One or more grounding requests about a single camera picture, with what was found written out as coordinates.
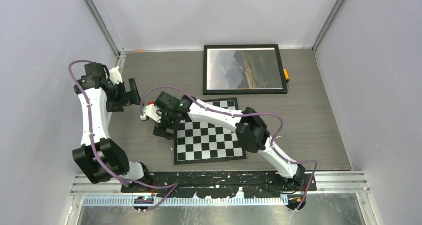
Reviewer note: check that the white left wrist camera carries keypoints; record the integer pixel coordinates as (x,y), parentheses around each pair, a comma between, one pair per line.
(115,75)

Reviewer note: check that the black white checkerboard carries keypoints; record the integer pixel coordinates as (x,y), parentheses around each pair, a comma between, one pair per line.
(201,142)

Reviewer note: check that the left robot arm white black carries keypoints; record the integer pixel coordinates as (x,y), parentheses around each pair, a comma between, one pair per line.
(102,91)

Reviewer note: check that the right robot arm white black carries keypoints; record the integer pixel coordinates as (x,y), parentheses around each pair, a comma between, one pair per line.
(168,111)

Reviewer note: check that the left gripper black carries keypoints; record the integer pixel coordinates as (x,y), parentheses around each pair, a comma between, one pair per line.
(132,97)

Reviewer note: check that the orange handled screwdriver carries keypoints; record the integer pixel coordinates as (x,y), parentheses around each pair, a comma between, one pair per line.
(287,78)

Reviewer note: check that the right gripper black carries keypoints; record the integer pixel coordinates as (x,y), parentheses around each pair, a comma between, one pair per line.
(162,131)

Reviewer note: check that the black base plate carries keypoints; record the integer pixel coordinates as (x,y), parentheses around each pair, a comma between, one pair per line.
(224,184)

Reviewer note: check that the black picture frame with photo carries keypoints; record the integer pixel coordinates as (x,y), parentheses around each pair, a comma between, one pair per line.
(243,69)

